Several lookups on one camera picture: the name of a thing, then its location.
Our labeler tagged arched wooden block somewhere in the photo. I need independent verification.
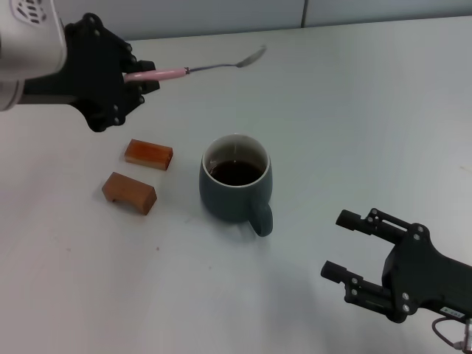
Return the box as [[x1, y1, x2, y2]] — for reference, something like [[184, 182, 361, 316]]
[[101, 171, 158, 217]]

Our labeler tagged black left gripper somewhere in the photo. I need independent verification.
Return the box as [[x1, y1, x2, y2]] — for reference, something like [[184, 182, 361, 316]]
[[21, 13, 162, 133]]

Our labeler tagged rectangular wooden block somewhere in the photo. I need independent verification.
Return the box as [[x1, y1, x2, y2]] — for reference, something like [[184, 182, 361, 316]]
[[124, 138, 174, 171]]

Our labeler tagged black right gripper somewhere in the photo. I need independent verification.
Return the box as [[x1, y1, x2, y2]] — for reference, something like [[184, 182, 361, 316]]
[[319, 207, 472, 325]]

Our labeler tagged reddish right gripper cable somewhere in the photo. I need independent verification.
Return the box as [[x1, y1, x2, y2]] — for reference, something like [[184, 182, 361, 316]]
[[431, 316, 466, 351]]

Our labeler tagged grey ceramic cup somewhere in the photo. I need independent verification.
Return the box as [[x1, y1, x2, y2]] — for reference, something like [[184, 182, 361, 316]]
[[198, 133, 274, 237]]

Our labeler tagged pink handled metal spoon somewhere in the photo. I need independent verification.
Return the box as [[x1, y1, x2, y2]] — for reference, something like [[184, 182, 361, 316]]
[[123, 44, 268, 83]]

